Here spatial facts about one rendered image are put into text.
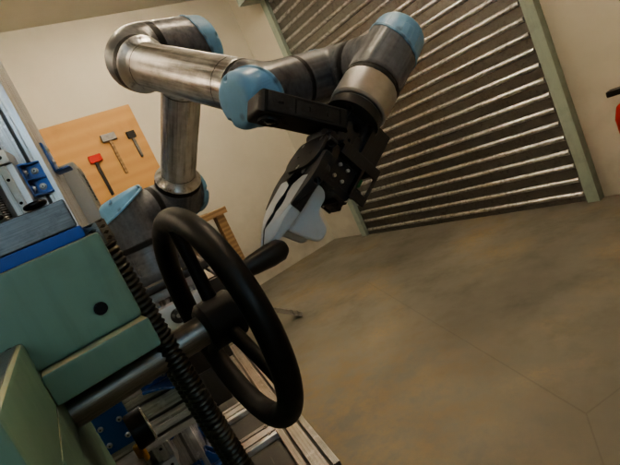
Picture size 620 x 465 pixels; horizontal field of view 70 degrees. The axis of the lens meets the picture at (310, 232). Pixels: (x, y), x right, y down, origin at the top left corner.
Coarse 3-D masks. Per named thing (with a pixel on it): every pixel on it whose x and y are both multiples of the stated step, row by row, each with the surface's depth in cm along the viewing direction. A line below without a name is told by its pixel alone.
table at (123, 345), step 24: (120, 336) 40; (144, 336) 41; (0, 360) 33; (24, 360) 33; (72, 360) 38; (96, 360) 38; (120, 360) 39; (0, 384) 24; (24, 384) 28; (48, 384) 36; (72, 384) 37; (0, 408) 19; (24, 408) 24; (48, 408) 32; (0, 432) 18; (24, 432) 21; (48, 432) 26; (0, 456) 18; (24, 456) 18; (48, 456) 23
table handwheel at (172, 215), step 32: (160, 224) 49; (192, 224) 44; (160, 256) 58; (192, 256) 51; (224, 256) 41; (256, 288) 41; (192, 320) 51; (224, 320) 50; (256, 320) 40; (160, 352) 47; (192, 352) 49; (224, 352) 63; (256, 352) 47; (288, 352) 41; (96, 384) 44; (128, 384) 45; (224, 384) 61; (288, 384) 42; (96, 416) 44; (256, 416) 54; (288, 416) 45
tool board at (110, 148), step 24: (72, 120) 350; (96, 120) 359; (120, 120) 370; (48, 144) 339; (72, 144) 348; (96, 144) 358; (120, 144) 368; (144, 144) 379; (96, 168) 356; (120, 168) 366; (144, 168) 376; (96, 192) 354; (120, 192) 364
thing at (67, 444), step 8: (56, 408) 37; (64, 408) 41; (64, 416) 38; (64, 424) 35; (72, 424) 40; (64, 432) 33; (72, 432) 37; (64, 440) 30; (72, 440) 34; (64, 448) 29; (72, 448) 32; (80, 448) 36; (64, 456) 27; (72, 456) 30; (80, 456) 34; (64, 464) 27; (72, 464) 28; (80, 464) 32
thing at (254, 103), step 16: (256, 96) 47; (272, 96) 47; (288, 96) 48; (256, 112) 47; (272, 112) 47; (288, 112) 48; (304, 112) 49; (320, 112) 50; (336, 112) 51; (288, 128) 52; (304, 128) 52; (320, 128) 52; (336, 128) 51
